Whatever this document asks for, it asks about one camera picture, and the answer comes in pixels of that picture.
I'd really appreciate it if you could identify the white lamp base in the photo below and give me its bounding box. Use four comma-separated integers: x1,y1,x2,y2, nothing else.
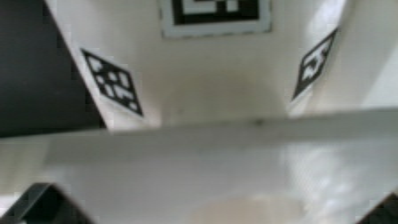
0,0,398,224

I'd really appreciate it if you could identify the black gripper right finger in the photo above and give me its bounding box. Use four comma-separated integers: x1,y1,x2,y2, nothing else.
357,193,398,224

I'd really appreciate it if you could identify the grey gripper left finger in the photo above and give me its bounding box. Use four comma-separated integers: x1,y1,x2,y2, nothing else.
0,182,95,224

